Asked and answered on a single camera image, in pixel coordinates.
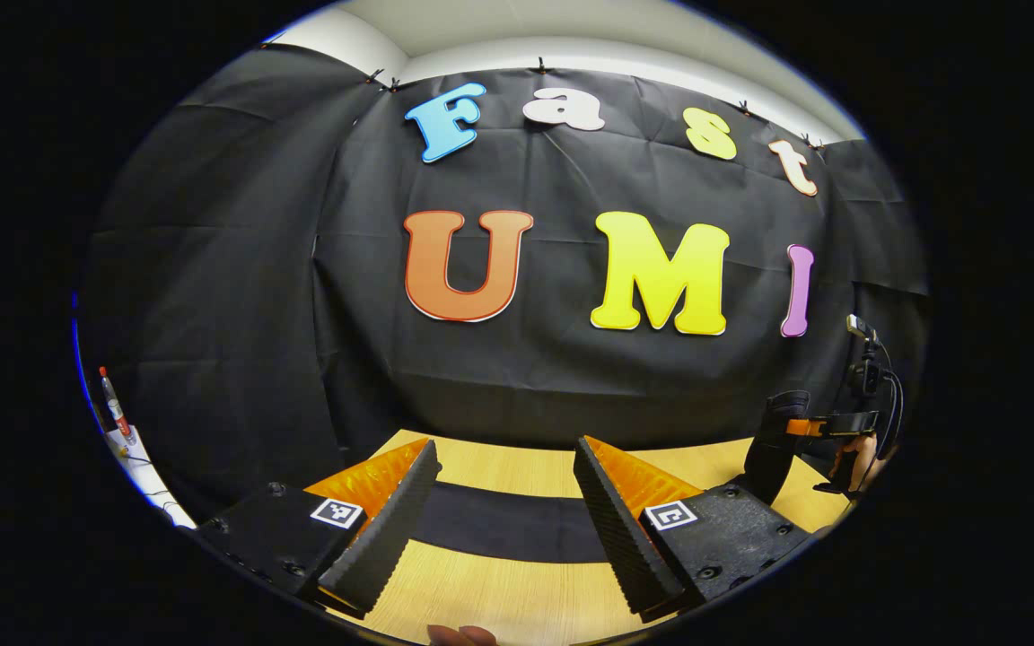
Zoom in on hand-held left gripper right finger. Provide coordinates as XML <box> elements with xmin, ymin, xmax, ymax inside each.
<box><xmin>574</xmin><ymin>435</ymin><xmax>814</xmax><ymax>622</ymax></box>

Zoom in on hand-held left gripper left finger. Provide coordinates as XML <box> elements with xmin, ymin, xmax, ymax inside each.
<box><xmin>195</xmin><ymin>437</ymin><xmax>444</xmax><ymax>618</ymax></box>

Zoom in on black jeans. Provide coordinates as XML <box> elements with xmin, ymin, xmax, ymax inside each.
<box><xmin>409</xmin><ymin>390</ymin><xmax>811</xmax><ymax>564</ymax></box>

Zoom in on black backdrop cloth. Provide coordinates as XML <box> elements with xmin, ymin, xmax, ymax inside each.
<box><xmin>77</xmin><ymin>45</ymin><xmax>931</xmax><ymax>521</ymax></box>

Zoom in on white side table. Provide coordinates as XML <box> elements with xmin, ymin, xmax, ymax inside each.
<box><xmin>104</xmin><ymin>429</ymin><xmax>197</xmax><ymax>530</ymax></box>

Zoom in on red and white marker pen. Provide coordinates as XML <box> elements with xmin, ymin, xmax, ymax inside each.
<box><xmin>98</xmin><ymin>365</ymin><xmax>134</xmax><ymax>442</ymax></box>

